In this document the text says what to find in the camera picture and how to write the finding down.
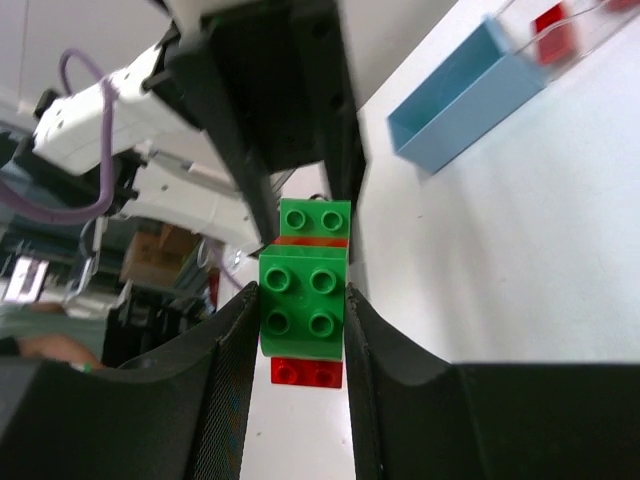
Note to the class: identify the blue container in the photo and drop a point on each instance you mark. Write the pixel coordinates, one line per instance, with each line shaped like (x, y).
(476, 87)

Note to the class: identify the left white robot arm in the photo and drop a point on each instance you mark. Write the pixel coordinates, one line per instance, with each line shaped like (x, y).
(192, 131)

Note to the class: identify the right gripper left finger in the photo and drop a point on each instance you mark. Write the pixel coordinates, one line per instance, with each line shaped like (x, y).
(179, 411)

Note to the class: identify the clear container with red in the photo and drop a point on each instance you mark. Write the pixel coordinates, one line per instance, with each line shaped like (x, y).
(557, 35)

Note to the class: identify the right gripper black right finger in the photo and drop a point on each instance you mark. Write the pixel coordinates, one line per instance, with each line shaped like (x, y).
(417, 416)

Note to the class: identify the red green top lego stack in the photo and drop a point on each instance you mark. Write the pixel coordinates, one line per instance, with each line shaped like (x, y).
(302, 282)

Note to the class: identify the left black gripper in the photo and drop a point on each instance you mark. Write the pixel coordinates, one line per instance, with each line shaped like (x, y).
(271, 87)

